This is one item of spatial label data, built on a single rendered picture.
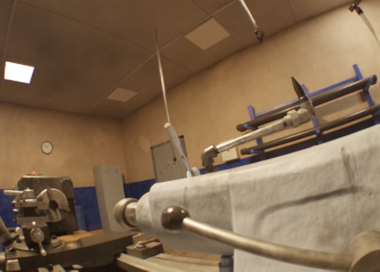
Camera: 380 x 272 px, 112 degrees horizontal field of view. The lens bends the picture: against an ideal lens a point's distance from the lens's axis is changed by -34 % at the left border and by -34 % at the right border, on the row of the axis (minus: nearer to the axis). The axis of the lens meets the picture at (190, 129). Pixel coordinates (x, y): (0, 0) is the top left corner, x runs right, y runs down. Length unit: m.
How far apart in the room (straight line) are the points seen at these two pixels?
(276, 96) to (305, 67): 0.73
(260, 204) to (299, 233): 0.06
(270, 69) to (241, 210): 3.49
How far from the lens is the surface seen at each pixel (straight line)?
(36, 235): 0.84
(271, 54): 3.79
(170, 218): 0.22
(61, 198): 1.60
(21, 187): 1.77
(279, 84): 3.54
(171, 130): 0.41
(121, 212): 0.52
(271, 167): 0.23
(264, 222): 0.23
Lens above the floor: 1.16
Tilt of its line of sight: 15 degrees up
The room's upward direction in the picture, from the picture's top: 11 degrees counter-clockwise
